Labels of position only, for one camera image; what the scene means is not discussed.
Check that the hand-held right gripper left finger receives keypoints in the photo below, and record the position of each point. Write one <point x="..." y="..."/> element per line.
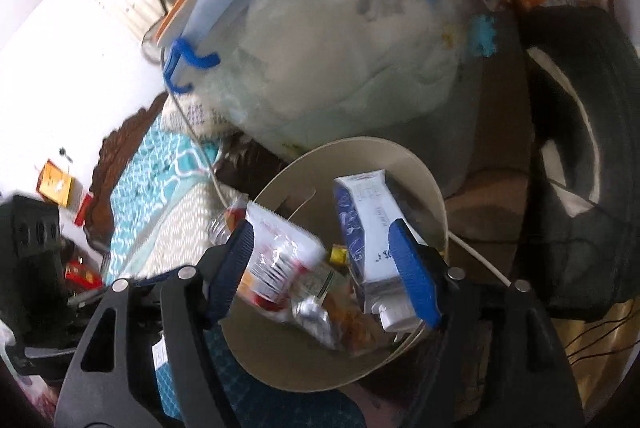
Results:
<point x="234" y="270"/>

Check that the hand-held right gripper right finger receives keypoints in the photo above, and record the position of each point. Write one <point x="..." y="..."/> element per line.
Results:
<point x="416" y="275"/>

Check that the red white snack wrapper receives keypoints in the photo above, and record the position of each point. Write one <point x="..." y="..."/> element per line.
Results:
<point x="280" y="258"/>

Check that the blue white carton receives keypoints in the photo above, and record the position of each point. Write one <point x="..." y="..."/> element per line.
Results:
<point x="370" y="233"/>

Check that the yellow cardboard box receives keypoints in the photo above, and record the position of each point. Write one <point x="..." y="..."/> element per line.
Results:
<point x="339" y="254"/>

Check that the beige trash bin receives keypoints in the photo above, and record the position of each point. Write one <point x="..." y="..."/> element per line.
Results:
<point x="300" y="173"/>

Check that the clear plastic bottle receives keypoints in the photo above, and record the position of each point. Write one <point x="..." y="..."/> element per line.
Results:
<point x="221" y="228"/>

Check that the red bag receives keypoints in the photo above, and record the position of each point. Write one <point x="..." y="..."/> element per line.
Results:
<point x="82" y="274"/>

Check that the printed bed sheet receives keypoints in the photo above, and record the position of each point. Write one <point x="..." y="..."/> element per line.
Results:
<point x="190" y="218"/>

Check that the silver foil wrapper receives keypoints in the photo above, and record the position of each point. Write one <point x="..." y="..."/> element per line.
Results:
<point x="312" y="320"/>

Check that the carved wooden headboard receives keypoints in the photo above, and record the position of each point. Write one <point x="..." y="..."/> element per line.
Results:
<point x="110" y="168"/>

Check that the teal patterned blanket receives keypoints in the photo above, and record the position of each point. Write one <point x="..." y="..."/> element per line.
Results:
<point x="150" y="178"/>

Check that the patterned pillow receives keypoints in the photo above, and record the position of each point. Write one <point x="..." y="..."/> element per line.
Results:
<point x="195" y="115"/>

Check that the black tyre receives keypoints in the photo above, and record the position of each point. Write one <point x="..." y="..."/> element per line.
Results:
<point x="590" y="188"/>

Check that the clear bedding storage bag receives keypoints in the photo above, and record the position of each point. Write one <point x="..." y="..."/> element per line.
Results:
<point x="350" y="33"/>

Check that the red yellow wall calendar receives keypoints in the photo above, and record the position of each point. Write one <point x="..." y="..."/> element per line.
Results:
<point x="55" y="182"/>

